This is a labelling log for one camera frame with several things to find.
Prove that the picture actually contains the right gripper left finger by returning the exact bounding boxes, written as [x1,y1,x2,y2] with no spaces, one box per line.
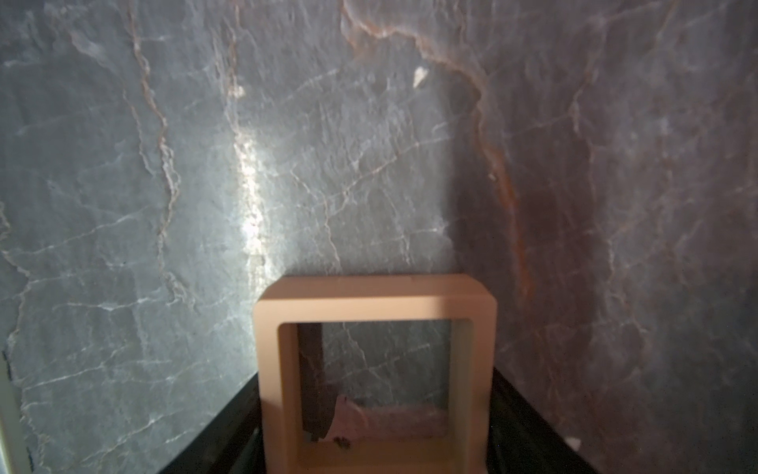
[160,374,264,474]

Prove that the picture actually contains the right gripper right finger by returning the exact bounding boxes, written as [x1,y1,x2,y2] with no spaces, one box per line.
[487,371,596,474]

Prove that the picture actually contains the pink brooch box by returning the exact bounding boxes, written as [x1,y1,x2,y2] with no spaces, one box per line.
[253,275,497,473]

